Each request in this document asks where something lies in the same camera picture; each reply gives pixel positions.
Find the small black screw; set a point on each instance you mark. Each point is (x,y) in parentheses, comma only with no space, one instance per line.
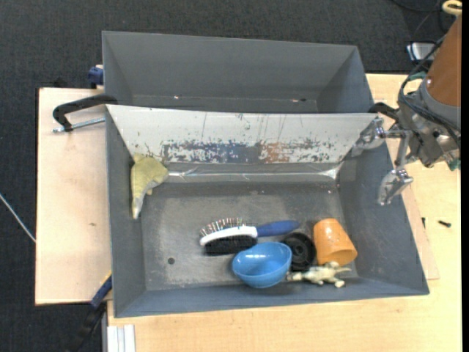
(445,224)

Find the pale wood board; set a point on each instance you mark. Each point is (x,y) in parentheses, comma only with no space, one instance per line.
(69,204)

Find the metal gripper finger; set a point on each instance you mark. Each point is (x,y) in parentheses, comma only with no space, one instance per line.
(373,134)
(394,185)

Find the cream toy animal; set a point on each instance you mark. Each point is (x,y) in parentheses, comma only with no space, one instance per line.
(320,274)

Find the blue plastic bowl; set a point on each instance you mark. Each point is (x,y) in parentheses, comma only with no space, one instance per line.
(262,266)

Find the white and blue brush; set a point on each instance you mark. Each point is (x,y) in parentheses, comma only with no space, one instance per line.
(229,233)

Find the black round lid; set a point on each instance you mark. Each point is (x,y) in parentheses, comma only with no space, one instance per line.
(302,249)

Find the orange plastic cup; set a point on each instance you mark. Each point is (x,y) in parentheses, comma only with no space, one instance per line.
(333,242)

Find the grey metal bin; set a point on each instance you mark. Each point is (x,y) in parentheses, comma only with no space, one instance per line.
(205,273)

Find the yellow-green cloth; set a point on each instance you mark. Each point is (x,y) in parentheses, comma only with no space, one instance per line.
(144,176)

